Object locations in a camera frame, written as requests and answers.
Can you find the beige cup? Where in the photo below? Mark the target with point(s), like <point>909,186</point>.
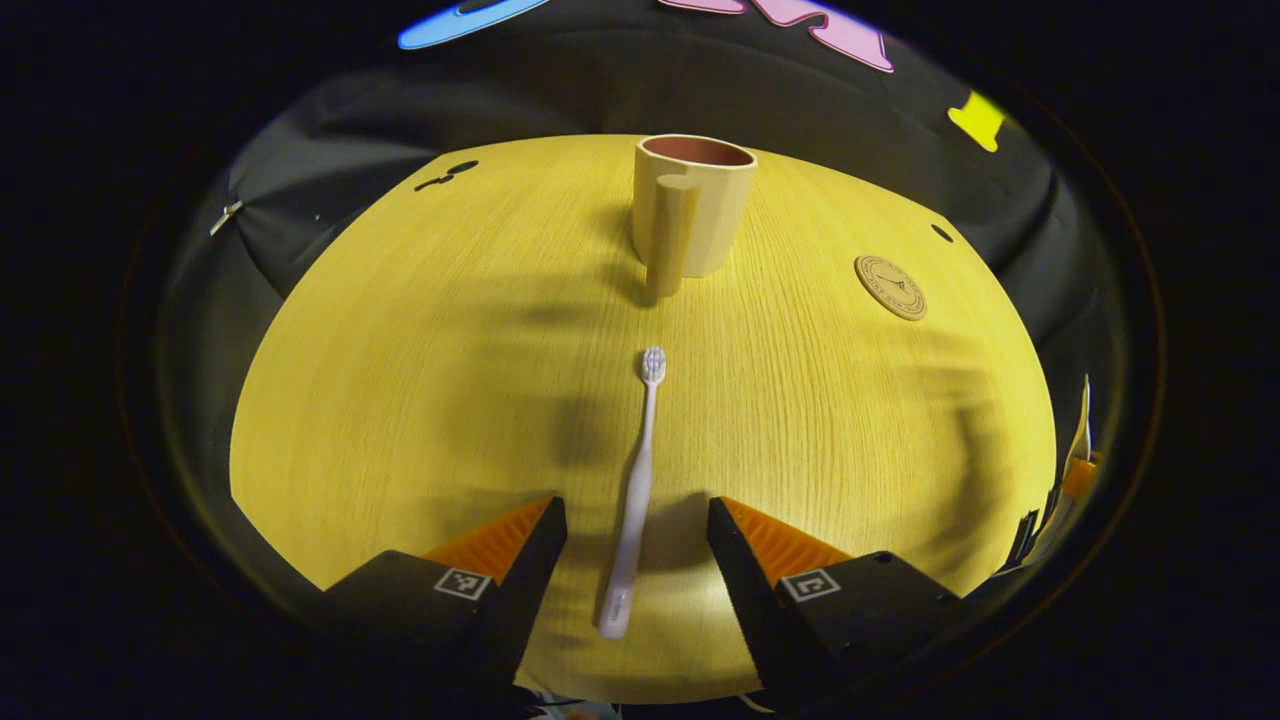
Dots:
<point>705,220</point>

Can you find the round wooden coaster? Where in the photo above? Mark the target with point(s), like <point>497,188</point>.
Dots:
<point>890,288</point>

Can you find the wooden desktop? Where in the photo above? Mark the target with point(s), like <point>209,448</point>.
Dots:
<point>400,400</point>

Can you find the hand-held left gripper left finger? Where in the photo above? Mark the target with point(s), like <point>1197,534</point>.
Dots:
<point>535,560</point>

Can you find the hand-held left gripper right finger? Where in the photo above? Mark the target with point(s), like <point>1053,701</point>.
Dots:
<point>740,570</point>

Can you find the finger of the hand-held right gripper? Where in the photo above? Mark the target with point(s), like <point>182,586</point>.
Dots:
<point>1078,478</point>

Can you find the white clip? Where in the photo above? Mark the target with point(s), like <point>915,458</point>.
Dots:
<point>225,216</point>

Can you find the white toothbrush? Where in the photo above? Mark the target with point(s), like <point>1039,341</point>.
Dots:
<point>637,500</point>

